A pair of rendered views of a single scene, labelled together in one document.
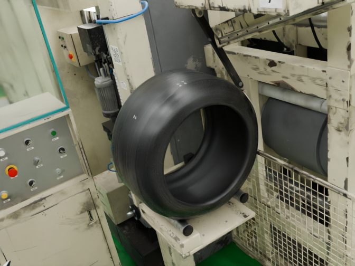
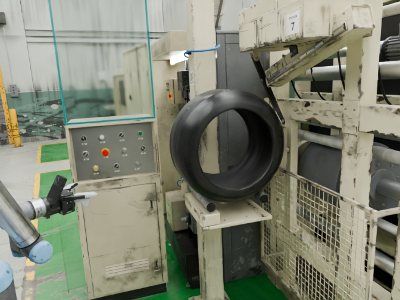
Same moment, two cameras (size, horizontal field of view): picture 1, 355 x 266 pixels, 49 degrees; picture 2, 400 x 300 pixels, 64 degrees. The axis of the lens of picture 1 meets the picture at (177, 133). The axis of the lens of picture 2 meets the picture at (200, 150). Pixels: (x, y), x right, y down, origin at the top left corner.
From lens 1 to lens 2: 0.52 m
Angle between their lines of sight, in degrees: 18
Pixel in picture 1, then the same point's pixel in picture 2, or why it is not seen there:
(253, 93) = (293, 132)
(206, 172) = (241, 180)
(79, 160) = (153, 160)
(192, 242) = (212, 218)
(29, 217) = (108, 190)
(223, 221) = (244, 215)
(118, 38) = (194, 64)
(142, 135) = (188, 118)
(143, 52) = (211, 78)
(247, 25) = (286, 63)
